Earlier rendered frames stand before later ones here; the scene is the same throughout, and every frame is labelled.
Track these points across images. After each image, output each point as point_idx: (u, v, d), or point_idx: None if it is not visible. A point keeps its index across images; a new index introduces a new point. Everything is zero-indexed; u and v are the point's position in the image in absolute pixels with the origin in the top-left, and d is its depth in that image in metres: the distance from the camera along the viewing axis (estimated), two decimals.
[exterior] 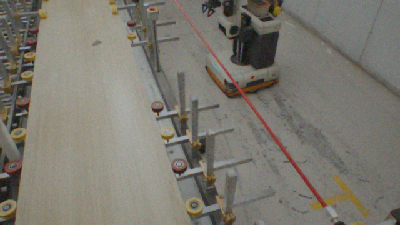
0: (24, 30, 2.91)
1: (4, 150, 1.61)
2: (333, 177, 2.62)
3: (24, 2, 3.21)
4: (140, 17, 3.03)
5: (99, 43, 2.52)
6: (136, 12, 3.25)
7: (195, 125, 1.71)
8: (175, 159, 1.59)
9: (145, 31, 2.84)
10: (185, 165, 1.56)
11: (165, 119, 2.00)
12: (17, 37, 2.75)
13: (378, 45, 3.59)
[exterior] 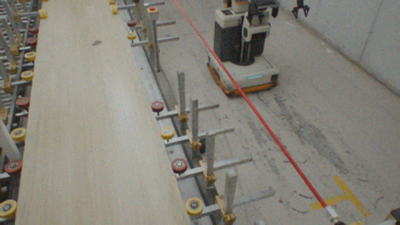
0: (24, 30, 2.91)
1: (4, 150, 1.61)
2: (333, 177, 2.62)
3: (24, 2, 3.21)
4: (140, 17, 3.03)
5: (99, 43, 2.52)
6: (136, 12, 3.25)
7: (195, 125, 1.71)
8: (175, 159, 1.59)
9: (145, 31, 2.84)
10: (185, 165, 1.56)
11: (165, 119, 2.00)
12: (17, 37, 2.75)
13: (378, 45, 3.59)
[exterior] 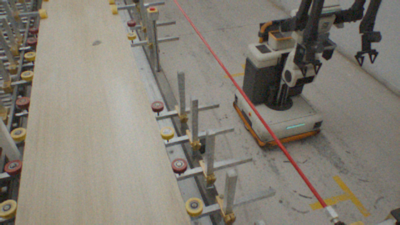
0: (24, 30, 2.91)
1: (4, 150, 1.61)
2: (333, 177, 2.62)
3: (24, 2, 3.21)
4: (140, 17, 3.03)
5: (99, 43, 2.52)
6: (136, 12, 3.25)
7: (195, 125, 1.71)
8: (175, 159, 1.59)
9: (145, 31, 2.84)
10: (185, 165, 1.56)
11: (165, 119, 2.00)
12: (17, 37, 2.75)
13: (378, 45, 3.59)
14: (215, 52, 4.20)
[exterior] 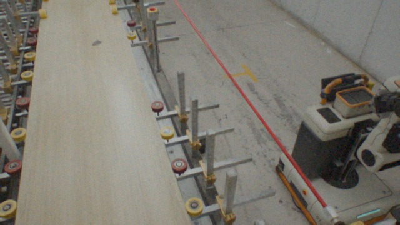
0: (24, 30, 2.91)
1: (4, 150, 1.61)
2: None
3: (24, 2, 3.21)
4: (140, 17, 3.03)
5: (99, 43, 2.52)
6: (136, 12, 3.25)
7: (195, 125, 1.71)
8: (175, 159, 1.59)
9: (145, 31, 2.84)
10: (185, 165, 1.56)
11: (165, 119, 2.00)
12: (17, 37, 2.75)
13: (378, 45, 3.59)
14: (215, 52, 4.20)
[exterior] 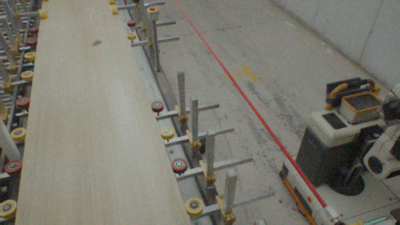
0: (24, 30, 2.91)
1: (4, 150, 1.61)
2: None
3: (24, 2, 3.21)
4: (140, 17, 3.03)
5: (99, 43, 2.52)
6: (136, 12, 3.25)
7: (195, 125, 1.71)
8: (175, 159, 1.59)
9: (145, 31, 2.84)
10: (185, 165, 1.56)
11: (165, 119, 2.00)
12: (17, 37, 2.75)
13: (378, 45, 3.59)
14: (215, 52, 4.20)
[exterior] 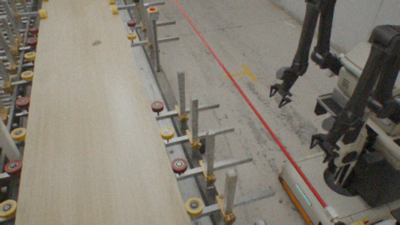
0: (24, 30, 2.91)
1: (4, 150, 1.61)
2: None
3: (24, 2, 3.21)
4: (140, 17, 3.03)
5: (99, 43, 2.52)
6: (136, 12, 3.25)
7: (195, 125, 1.71)
8: (175, 159, 1.59)
9: (145, 31, 2.84)
10: (185, 165, 1.56)
11: (165, 119, 2.00)
12: (17, 37, 2.75)
13: None
14: (215, 52, 4.20)
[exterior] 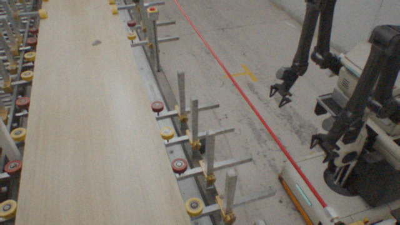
0: (24, 30, 2.91)
1: (4, 150, 1.61)
2: None
3: (24, 2, 3.21)
4: (140, 17, 3.03)
5: (99, 43, 2.52)
6: (136, 12, 3.25)
7: (195, 125, 1.71)
8: (175, 159, 1.59)
9: (145, 31, 2.84)
10: (185, 165, 1.56)
11: (165, 119, 2.00)
12: (17, 37, 2.75)
13: None
14: (215, 52, 4.20)
